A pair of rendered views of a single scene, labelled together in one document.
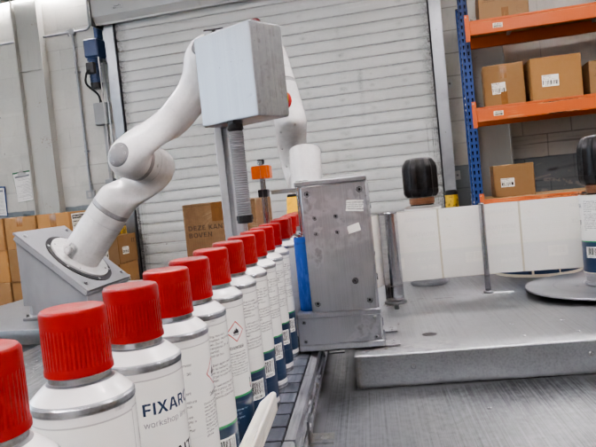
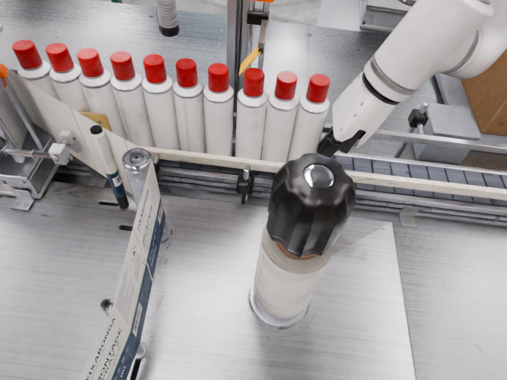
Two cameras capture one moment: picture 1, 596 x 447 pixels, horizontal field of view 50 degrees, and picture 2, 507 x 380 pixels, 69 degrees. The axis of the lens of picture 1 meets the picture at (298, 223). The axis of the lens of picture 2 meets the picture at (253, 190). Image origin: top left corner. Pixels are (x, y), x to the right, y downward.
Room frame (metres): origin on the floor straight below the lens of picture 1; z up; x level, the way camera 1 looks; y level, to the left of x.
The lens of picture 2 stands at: (1.43, -0.51, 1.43)
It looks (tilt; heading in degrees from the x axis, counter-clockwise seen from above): 53 degrees down; 85
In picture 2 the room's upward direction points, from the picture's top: 6 degrees clockwise
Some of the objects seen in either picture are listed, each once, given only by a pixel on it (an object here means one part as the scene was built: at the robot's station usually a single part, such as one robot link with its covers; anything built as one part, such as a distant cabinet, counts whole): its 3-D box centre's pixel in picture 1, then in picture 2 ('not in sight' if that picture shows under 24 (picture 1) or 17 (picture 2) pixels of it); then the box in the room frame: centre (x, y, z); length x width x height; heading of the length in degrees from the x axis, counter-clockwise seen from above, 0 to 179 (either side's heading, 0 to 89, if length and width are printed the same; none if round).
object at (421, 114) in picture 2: not in sight; (411, 141); (1.79, 0.03, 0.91); 0.07 x 0.03 x 0.16; 84
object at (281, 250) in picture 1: (276, 289); not in sight; (0.97, 0.04, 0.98); 0.05 x 0.05 x 0.20
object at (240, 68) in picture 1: (242, 77); not in sight; (1.36, 0.09, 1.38); 0.17 x 0.10 x 0.19; 49
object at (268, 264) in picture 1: (260, 309); not in sight; (0.82, 0.06, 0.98); 0.05 x 0.05 x 0.20
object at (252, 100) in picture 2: not in sight; (250, 121); (1.45, -0.01, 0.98); 0.05 x 0.05 x 0.20
